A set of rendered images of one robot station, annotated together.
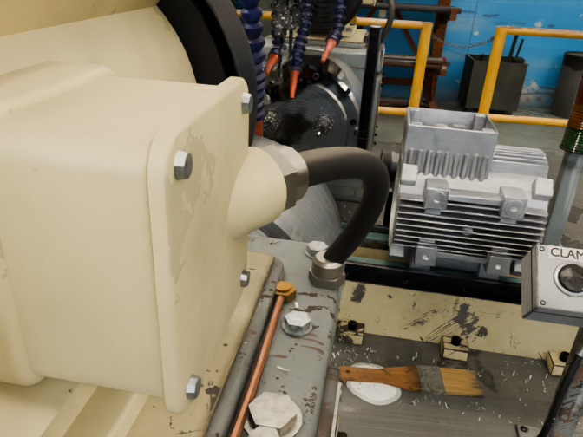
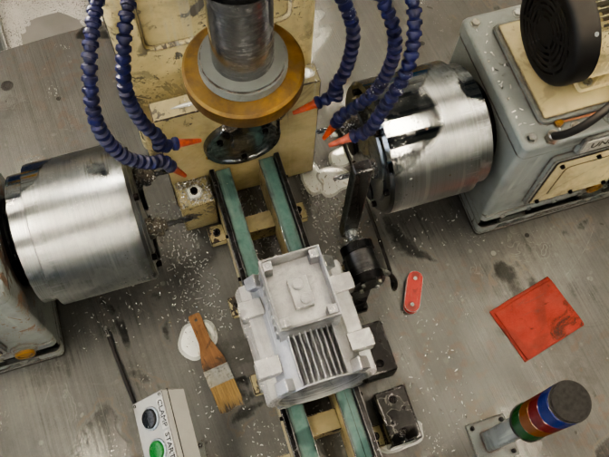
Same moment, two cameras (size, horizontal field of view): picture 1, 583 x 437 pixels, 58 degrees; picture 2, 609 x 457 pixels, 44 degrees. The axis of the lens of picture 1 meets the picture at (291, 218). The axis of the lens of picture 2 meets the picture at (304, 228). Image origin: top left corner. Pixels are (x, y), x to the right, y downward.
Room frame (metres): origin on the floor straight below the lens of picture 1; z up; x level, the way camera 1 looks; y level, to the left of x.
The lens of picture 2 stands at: (0.55, -0.54, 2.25)
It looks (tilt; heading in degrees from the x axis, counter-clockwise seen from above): 67 degrees down; 59
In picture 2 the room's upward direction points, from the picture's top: 5 degrees clockwise
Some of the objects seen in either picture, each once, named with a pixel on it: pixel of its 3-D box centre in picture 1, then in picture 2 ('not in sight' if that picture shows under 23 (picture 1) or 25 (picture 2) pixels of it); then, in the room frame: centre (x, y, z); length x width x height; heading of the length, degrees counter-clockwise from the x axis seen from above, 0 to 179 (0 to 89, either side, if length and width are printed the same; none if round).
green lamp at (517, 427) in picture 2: (579, 138); (533, 419); (0.99, -0.55, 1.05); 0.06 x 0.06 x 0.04
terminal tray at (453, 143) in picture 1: (445, 142); (298, 294); (0.74, -0.22, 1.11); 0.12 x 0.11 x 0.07; 81
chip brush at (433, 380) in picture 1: (409, 378); (212, 361); (0.58, -0.18, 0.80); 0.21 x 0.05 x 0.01; 88
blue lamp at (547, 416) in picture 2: not in sight; (563, 404); (0.99, -0.55, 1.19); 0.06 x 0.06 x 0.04
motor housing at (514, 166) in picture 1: (461, 204); (304, 333); (0.74, -0.26, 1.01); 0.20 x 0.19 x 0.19; 81
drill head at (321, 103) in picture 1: (306, 114); (428, 132); (1.11, -0.02, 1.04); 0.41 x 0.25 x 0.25; 171
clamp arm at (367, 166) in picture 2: (367, 103); (354, 202); (0.89, -0.12, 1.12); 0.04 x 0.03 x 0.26; 81
